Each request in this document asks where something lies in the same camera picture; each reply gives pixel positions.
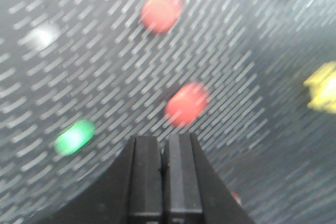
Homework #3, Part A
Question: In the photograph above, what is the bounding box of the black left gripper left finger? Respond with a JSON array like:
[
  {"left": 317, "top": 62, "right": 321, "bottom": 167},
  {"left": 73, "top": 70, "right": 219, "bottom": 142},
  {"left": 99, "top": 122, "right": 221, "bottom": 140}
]
[{"left": 42, "top": 136, "right": 163, "bottom": 223}]

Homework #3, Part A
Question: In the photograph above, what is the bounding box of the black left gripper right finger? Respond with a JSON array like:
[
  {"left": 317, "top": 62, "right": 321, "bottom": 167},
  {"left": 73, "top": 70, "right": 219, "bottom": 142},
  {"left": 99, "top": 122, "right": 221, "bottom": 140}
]
[{"left": 163, "top": 134, "right": 254, "bottom": 223}]

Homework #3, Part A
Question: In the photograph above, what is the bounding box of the green push button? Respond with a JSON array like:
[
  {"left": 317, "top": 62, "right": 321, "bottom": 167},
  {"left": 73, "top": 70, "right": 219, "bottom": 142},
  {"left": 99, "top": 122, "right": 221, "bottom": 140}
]
[{"left": 54, "top": 120, "right": 96, "bottom": 156}]

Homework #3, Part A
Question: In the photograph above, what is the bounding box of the lower red push button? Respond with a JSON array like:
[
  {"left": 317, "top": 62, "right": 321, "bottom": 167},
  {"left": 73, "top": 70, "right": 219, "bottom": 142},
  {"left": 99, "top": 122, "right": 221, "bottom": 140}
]
[{"left": 164, "top": 82, "right": 209, "bottom": 127}]

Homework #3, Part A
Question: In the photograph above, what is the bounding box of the red push button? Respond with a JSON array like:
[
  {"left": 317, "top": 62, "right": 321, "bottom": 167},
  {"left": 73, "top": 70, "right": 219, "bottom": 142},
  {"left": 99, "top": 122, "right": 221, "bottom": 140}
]
[
  {"left": 164, "top": 82, "right": 209, "bottom": 127},
  {"left": 140, "top": 0, "right": 183, "bottom": 34}
]

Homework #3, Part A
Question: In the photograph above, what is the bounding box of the white push button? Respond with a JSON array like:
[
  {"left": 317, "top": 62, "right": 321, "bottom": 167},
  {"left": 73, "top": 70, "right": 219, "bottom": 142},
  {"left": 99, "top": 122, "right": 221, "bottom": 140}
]
[{"left": 24, "top": 24, "right": 60, "bottom": 51}]

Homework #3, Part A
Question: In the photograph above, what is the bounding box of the upper red push button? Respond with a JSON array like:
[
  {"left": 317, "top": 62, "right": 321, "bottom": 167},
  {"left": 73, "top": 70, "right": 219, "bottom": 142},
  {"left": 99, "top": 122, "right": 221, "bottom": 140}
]
[{"left": 140, "top": 0, "right": 183, "bottom": 34}]

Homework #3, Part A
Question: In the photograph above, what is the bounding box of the black perforated pegboard panel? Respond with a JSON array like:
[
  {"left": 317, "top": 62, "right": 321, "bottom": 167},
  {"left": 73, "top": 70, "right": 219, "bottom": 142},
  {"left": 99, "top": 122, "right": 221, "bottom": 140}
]
[{"left": 1, "top": 0, "right": 335, "bottom": 223}]

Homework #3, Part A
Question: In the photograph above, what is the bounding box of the white red rocker switch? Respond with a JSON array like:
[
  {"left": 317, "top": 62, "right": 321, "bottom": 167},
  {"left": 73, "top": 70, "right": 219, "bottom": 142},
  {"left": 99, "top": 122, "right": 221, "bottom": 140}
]
[{"left": 230, "top": 191, "right": 242, "bottom": 206}]

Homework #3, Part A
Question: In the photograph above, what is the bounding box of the yellow toggle switch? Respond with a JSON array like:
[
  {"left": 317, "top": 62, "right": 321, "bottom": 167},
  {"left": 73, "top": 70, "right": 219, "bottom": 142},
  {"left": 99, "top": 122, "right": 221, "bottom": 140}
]
[{"left": 303, "top": 61, "right": 335, "bottom": 114}]

